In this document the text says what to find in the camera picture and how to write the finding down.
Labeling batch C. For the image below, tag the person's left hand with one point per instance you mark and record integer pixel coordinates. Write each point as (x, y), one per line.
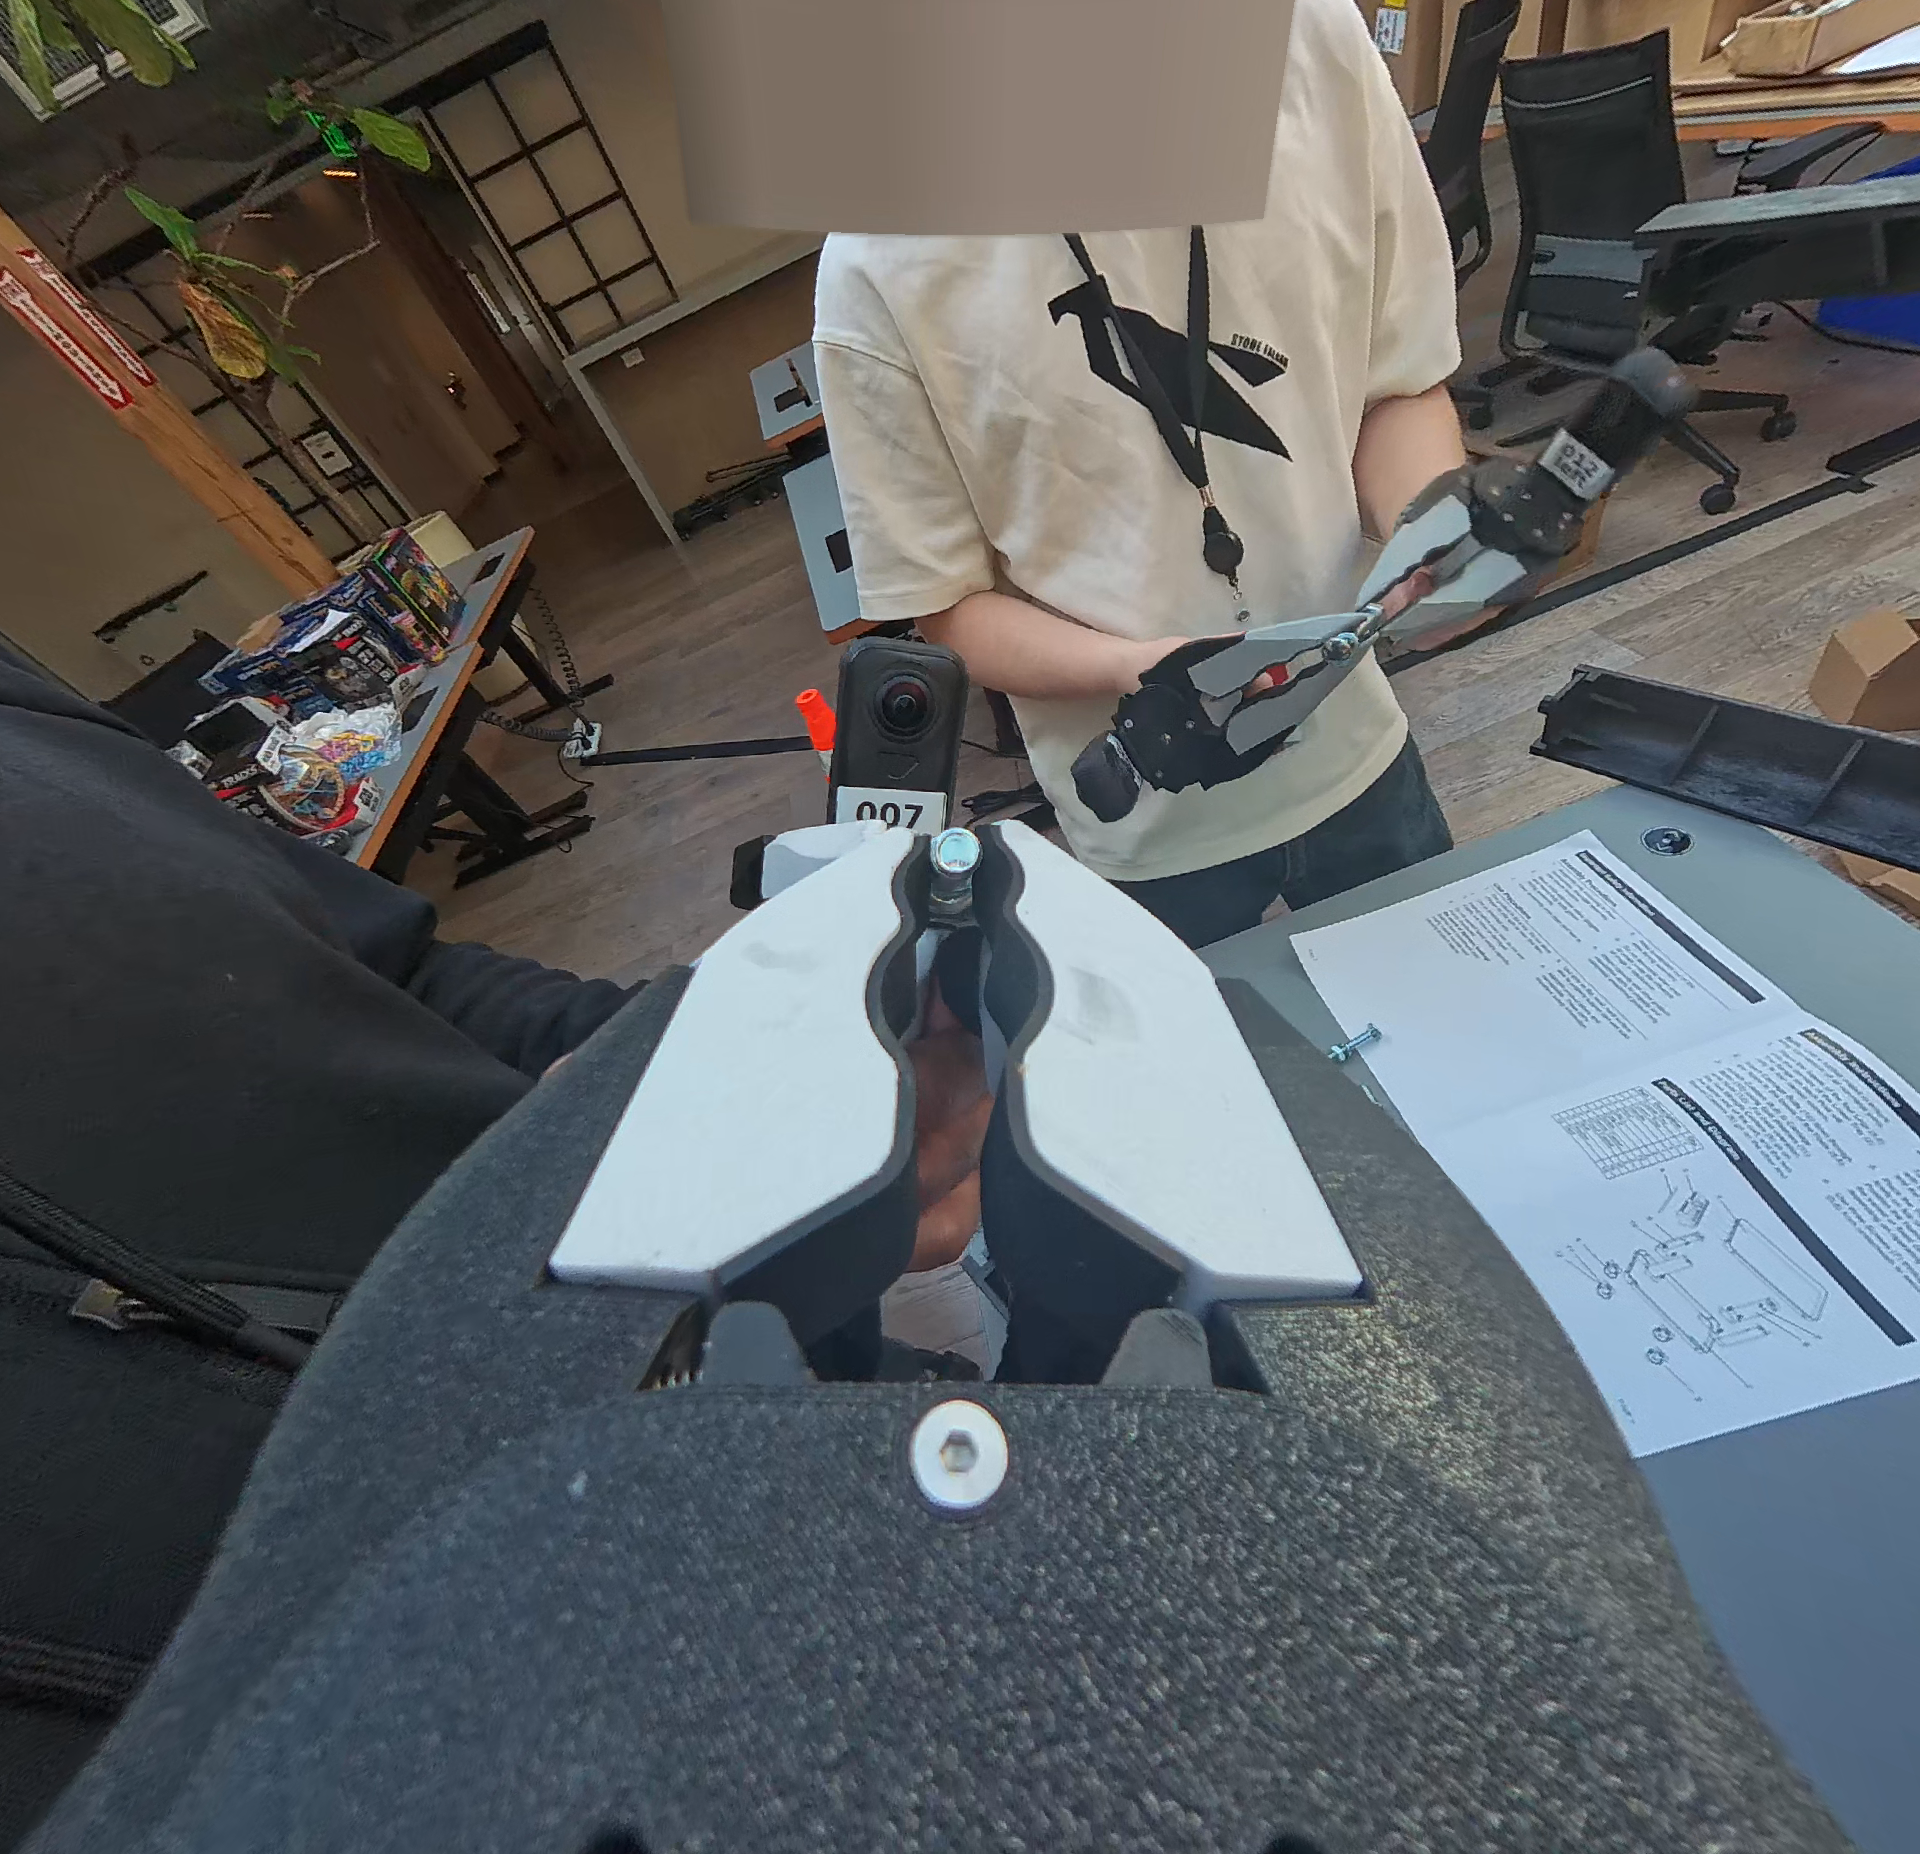
(945, 1132)

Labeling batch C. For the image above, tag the black round desk cap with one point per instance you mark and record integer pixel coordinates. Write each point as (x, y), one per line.
(1668, 841)

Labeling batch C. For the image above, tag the white instruction sheet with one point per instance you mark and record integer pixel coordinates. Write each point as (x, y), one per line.
(1577, 1012)

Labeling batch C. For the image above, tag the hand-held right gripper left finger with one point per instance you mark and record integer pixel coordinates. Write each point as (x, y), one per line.
(749, 1087)

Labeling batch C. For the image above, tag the black plastic cart leg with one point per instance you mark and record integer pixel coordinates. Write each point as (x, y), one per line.
(1725, 758)

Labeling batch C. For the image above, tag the wooden post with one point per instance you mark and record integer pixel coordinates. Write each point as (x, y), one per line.
(165, 428)

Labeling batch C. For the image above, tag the blue recycling bin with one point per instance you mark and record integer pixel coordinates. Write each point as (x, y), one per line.
(1868, 322)

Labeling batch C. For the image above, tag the pile of toy boxes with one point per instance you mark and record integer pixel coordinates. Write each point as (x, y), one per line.
(376, 579)

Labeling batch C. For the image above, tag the black office chair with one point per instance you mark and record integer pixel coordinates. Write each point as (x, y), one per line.
(1592, 159)
(1478, 100)

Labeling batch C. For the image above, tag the green leafy plant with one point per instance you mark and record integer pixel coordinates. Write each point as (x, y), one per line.
(91, 9)

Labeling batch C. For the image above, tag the grey desk with black legs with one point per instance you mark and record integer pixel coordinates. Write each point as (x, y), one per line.
(488, 594)

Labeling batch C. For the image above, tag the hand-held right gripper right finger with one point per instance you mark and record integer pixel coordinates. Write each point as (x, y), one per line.
(1170, 1102)

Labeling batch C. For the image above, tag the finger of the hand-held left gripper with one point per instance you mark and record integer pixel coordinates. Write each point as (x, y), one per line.
(819, 856)

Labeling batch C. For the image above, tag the silver bolt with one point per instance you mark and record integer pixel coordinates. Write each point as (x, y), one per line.
(954, 850)
(1358, 1044)

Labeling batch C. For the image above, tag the cardboard box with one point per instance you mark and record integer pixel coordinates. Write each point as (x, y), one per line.
(1868, 668)

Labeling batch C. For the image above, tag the red wall sign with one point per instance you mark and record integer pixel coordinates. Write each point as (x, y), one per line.
(75, 331)

